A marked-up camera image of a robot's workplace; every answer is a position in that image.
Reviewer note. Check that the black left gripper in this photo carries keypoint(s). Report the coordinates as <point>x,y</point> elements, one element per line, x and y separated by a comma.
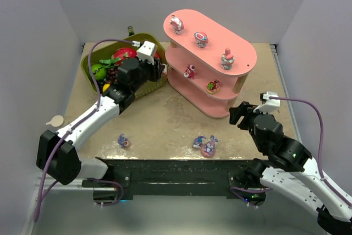
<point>157,68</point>

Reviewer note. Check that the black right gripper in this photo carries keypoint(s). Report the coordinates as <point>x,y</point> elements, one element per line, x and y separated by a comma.
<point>241,113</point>

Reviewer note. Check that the red white figurine toy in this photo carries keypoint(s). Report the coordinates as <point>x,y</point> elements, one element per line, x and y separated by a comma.
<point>189,72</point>

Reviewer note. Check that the pink egg strawberry toy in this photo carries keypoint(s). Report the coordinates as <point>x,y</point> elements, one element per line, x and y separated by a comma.
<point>213,86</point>

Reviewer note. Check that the blue purple bunny toy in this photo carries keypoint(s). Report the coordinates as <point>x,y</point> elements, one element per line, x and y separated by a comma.
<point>198,142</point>

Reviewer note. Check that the pink white figurine toy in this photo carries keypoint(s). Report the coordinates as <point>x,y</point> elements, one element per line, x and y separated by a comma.
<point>177,25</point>

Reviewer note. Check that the pink oval figurine toy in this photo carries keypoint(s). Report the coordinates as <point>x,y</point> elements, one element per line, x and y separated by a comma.
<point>201,39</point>

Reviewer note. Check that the pink hat figurine toy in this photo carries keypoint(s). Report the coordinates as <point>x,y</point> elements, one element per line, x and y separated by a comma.
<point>227,59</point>

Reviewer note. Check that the red bear figurine toy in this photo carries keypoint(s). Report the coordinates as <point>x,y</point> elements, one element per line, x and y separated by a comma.
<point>164,73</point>

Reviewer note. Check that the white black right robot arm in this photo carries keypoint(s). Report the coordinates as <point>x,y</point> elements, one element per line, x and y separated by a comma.
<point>290,170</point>

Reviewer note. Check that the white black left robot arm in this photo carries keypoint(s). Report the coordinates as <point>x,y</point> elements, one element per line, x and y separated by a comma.
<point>58,151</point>

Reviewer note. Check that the pink three-tier shelf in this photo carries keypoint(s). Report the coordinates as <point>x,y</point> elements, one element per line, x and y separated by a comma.
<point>183,51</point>

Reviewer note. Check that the olive green plastic basket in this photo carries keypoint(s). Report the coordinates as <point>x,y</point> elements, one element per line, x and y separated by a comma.
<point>104,51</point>

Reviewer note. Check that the red dragon fruit toy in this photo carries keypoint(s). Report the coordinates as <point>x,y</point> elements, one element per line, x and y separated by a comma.
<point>118,56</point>

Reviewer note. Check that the purple bunny pink disc toy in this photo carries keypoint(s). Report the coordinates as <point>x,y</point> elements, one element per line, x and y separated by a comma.
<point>208,149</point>

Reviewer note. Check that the purple grape bunch toy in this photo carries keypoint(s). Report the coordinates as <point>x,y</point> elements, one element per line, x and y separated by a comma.
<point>111,74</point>

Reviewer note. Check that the green glass bottle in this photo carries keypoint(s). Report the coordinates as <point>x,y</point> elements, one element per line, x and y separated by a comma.
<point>130,31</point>

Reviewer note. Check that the yellow lemon toy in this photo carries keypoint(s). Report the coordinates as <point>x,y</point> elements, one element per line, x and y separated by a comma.
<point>105,87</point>

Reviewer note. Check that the green lime toy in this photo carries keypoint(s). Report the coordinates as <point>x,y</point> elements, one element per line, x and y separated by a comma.
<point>99,72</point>

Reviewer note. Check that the purple elephant figurine toy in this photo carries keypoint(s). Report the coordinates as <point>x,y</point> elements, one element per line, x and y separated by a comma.
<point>123,141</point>

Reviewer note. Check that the green soap pump bottle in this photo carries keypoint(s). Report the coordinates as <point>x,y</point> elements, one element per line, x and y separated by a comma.
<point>56,121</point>

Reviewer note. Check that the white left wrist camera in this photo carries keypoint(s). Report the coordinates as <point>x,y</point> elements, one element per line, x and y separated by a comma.
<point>146,50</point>

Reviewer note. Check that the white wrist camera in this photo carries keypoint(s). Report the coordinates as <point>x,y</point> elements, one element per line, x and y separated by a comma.
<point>269,102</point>
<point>146,50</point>

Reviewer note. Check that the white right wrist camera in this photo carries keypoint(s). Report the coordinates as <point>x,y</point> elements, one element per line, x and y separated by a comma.
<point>269,102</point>

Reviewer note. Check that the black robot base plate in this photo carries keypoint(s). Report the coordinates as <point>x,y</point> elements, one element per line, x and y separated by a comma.
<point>228,178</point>

